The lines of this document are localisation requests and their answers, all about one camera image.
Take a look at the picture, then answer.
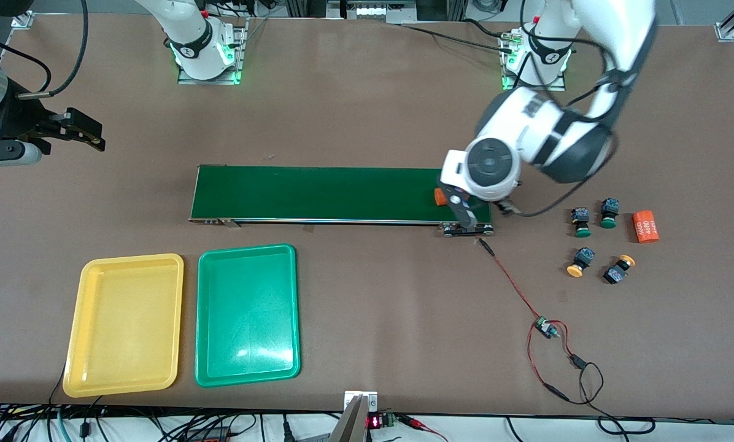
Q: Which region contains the green push button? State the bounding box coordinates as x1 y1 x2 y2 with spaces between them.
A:
571 207 592 238
600 198 621 230

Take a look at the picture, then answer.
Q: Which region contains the yellow push button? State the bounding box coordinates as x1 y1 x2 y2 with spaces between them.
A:
566 247 596 278
603 255 636 284

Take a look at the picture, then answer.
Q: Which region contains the green conveyor belt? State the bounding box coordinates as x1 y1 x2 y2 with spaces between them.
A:
188 165 495 238

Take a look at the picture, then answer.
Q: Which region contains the yellow plastic tray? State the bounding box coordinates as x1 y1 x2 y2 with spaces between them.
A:
63 253 185 398

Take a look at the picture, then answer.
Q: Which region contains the silver control box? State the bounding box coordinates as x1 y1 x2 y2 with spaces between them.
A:
327 0 466 25

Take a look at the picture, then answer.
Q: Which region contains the red clip lead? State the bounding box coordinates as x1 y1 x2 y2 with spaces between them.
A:
398 414 449 442

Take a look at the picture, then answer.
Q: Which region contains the silver metal clamp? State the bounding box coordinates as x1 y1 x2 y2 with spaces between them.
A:
329 390 379 442

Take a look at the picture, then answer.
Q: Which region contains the green plastic tray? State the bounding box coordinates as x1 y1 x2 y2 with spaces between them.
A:
195 244 301 388

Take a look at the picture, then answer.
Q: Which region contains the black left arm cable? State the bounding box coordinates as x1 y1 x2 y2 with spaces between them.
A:
508 0 641 217

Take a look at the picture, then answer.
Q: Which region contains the red black wire module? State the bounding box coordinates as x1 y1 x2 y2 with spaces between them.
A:
477 238 573 403

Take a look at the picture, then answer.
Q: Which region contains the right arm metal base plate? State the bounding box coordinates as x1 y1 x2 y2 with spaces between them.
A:
177 18 249 85

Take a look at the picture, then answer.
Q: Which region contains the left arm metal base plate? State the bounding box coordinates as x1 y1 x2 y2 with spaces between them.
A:
501 28 568 92

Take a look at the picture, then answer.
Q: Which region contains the black base cable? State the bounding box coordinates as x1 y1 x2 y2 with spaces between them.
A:
398 18 518 55

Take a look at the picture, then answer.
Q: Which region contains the black looped cable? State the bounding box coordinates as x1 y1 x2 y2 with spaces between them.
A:
566 353 657 436

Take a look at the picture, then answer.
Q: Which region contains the black cable bundle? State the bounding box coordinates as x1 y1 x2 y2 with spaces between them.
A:
0 402 343 442

